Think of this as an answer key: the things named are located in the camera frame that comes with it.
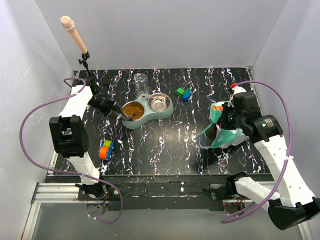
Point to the green pet food bag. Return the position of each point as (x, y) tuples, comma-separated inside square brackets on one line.
[(214, 136)]

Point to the black mounting plate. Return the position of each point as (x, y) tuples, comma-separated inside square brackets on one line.
[(174, 192)]

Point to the mint double pet bowl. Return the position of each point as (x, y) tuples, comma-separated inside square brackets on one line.
[(147, 107)]

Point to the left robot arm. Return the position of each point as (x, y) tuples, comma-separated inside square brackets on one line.
[(70, 139)]

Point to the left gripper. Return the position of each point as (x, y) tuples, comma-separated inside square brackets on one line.
[(111, 106)]

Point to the black microphone tripod stand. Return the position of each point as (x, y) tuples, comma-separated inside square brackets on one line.
[(91, 80)]

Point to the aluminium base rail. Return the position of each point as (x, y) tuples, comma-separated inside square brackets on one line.
[(51, 193)]

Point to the clear water bottle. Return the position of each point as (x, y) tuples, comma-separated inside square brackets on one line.
[(141, 86)]

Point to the blue toy block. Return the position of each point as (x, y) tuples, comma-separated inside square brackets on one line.
[(186, 95)]

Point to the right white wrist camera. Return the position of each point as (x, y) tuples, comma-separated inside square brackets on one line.
[(235, 89)]

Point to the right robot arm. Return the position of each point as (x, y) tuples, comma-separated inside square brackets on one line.
[(290, 202)]

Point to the orange blue toy car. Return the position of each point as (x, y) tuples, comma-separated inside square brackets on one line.
[(106, 150)]

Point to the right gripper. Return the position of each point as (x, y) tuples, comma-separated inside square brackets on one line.
[(224, 124)]

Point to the metal food scoop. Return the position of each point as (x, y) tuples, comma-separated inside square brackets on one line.
[(125, 116)]

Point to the pink microphone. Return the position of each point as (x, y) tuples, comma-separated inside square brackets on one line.
[(68, 25)]

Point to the green toy block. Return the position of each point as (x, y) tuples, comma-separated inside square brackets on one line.
[(180, 92)]

